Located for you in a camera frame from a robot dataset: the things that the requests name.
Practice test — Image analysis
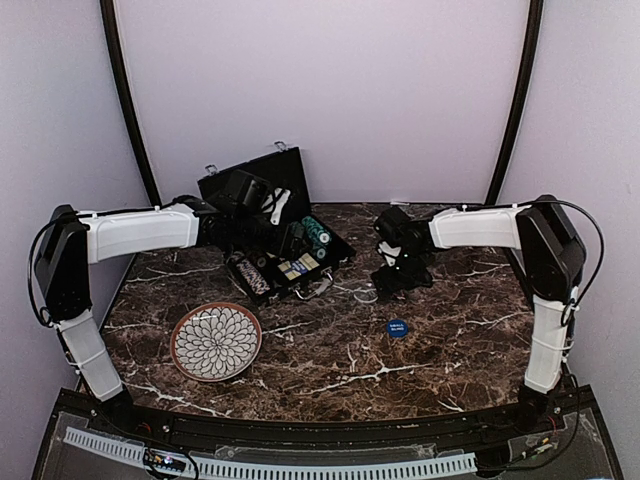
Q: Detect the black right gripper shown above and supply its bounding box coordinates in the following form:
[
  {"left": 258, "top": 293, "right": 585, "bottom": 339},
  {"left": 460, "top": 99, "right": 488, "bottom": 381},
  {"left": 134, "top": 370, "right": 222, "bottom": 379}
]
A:
[{"left": 373, "top": 248, "right": 433, "bottom": 300}]

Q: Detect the black poker case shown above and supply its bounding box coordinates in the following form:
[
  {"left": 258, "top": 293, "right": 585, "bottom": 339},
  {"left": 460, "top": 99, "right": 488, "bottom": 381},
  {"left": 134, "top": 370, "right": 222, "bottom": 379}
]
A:
[{"left": 198, "top": 147, "right": 356, "bottom": 305}]

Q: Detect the blue gold card box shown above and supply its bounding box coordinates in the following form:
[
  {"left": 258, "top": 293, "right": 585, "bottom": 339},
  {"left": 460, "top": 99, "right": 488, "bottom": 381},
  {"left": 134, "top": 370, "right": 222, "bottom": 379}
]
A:
[{"left": 278, "top": 253, "right": 320, "bottom": 281}]

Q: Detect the clear dealer button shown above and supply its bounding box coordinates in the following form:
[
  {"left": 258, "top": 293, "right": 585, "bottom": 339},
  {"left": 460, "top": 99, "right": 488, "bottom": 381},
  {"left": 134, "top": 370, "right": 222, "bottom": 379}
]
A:
[{"left": 353, "top": 290, "right": 378, "bottom": 304}]

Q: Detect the blue small blind button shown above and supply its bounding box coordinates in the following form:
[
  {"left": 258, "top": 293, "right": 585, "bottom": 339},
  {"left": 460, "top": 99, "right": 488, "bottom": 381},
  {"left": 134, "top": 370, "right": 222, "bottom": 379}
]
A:
[{"left": 386, "top": 319, "right": 409, "bottom": 338}]

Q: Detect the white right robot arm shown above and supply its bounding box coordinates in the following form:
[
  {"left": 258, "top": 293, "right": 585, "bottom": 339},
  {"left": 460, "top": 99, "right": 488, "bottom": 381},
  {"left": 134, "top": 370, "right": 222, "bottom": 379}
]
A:
[{"left": 371, "top": 195, "right": 594, "bottom": 394}]

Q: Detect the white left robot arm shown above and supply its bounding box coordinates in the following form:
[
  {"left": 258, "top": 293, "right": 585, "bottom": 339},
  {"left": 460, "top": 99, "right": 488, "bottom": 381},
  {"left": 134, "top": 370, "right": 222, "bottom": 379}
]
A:
[{"left": 27, "top": 170, "right": 296, "bottom": 436}]

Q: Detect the green blue chip stack front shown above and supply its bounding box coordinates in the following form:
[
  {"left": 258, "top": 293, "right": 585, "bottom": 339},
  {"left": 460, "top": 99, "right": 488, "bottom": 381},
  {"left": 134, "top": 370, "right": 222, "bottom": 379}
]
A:
[{"left": 303, "top": 234, "right": 327, "bottom": 261}]

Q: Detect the green blue chip stack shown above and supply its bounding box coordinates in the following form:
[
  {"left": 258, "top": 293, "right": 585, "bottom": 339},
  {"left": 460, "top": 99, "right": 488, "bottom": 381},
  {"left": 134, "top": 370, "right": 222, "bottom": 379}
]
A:
[
  {"left": 301, "top": 216, "right": 332, "bottom": 245},
  {"left": 303, "top": 234, "right": 327, "bottom": 261}
]

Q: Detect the green blue chip stack rear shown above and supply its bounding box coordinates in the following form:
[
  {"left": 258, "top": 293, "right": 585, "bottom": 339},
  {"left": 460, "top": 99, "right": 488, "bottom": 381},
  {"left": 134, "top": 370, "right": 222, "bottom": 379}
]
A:
[{"left": 301, "top": 216, "right": 332, "bottom": 245}]

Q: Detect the floral patterned plate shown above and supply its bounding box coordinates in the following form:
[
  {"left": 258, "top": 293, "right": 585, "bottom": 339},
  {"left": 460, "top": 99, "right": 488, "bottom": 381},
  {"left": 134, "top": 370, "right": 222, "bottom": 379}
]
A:
[{"left": 170, "top": 302, "right": 262, "bottom": 383}]

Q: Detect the black front table rail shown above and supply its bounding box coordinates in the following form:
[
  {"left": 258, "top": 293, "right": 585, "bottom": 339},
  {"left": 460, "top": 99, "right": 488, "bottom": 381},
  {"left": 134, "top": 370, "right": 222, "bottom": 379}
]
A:
[{"left": 54, "top": 389, "right": 596, "bottom": 451}]

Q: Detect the white slotted cable duct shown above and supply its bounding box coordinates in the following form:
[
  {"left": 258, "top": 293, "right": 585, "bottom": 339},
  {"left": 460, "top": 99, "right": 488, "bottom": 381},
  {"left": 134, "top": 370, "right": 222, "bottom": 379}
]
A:
[{"left": 62, "top": 427, "right": 477, "bottom": 479}]

